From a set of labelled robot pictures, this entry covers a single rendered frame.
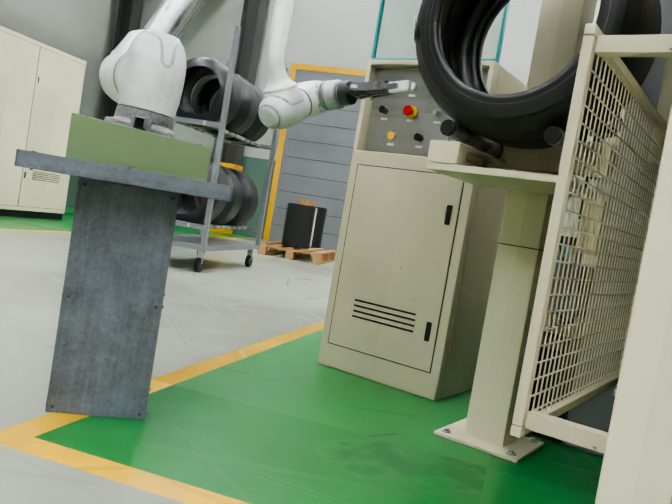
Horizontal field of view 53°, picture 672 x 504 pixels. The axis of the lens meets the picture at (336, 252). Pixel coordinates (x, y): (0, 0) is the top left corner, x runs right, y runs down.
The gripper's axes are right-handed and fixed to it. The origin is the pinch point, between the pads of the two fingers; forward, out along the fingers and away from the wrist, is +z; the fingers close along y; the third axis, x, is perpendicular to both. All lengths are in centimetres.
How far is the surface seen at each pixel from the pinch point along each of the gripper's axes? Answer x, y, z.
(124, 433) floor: 98, -61, -39
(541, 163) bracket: 20.4, 25.2, 35.1
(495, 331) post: 71, 28, 22
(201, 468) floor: 102, -60, -14
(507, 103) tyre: 11.7, -12.7, 37.7
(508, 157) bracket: 18.1, 25.2, 24.9
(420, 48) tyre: -6.1, -11.5, 12.3
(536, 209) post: 34, 28, 33
